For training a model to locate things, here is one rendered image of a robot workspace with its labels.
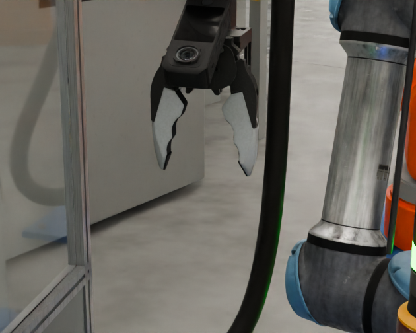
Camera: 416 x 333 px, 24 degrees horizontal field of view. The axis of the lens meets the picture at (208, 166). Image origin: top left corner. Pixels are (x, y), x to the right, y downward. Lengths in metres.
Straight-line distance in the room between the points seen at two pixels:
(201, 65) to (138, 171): 4.19
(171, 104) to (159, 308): 3.13
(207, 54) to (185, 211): 4.29
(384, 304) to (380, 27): 0.37
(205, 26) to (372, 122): 0.46
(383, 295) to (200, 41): 0.53
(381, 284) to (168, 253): 3.37
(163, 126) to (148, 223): 4.03
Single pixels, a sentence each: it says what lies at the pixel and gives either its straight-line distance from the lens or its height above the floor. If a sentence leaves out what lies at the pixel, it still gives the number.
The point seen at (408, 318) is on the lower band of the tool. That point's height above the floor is 1.58.
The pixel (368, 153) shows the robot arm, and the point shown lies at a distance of 1.35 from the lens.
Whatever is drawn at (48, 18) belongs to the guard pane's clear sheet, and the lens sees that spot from 1.79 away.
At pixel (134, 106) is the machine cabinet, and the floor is 0.60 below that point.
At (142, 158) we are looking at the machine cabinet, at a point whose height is 0.30.
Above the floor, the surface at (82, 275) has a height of 0.98.
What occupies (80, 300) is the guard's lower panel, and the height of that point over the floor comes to 0.93.
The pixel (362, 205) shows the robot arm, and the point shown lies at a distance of 1.36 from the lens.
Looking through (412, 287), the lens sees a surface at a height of 1.59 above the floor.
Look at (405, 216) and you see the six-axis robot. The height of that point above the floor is 0.22.
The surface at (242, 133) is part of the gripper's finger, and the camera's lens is 0.99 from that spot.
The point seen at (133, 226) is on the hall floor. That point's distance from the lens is 5.01.
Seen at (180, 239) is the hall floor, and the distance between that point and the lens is 4.82.
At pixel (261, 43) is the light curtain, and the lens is 6.41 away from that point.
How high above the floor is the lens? 1.79
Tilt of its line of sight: 17 degrees down
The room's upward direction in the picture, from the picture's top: straight up
